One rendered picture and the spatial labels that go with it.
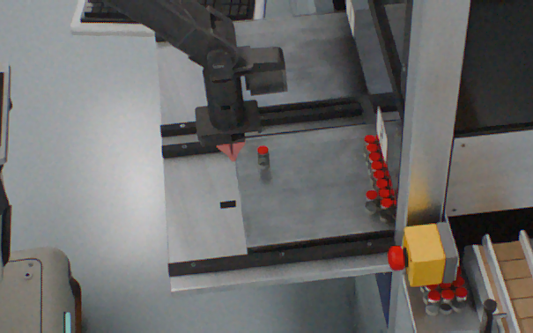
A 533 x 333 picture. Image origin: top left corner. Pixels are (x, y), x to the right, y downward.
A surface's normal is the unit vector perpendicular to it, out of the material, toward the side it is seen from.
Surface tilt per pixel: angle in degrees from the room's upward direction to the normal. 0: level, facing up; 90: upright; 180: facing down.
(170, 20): 82
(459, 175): 90
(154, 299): 0
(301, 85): 0
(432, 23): 90
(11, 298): 0
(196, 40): 85
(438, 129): 90
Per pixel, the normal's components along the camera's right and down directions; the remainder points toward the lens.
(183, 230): -0.04, -0.67
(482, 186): 0.11, 0.73
